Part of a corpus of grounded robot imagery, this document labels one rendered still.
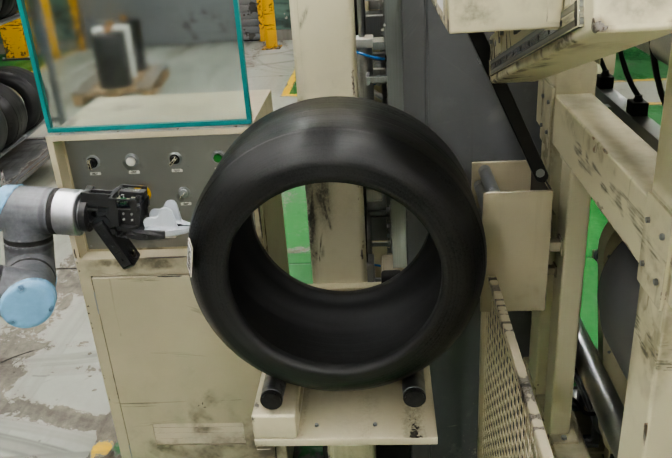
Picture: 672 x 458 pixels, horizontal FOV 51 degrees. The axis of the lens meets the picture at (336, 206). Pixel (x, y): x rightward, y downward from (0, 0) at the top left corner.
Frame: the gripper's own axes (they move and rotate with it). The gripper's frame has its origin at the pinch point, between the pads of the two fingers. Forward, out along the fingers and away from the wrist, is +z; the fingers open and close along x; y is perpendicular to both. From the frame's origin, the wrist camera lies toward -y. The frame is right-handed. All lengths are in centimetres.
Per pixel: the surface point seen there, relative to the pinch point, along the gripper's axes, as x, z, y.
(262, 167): -10.6, 15.8, 18.2
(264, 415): -10.6, 17.0, -34.4
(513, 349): -9, 63, -15
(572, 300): 21, 83, -21
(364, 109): 3.3, 32.2, 25.5
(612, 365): 45, 107, -55
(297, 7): 26, 17, 39
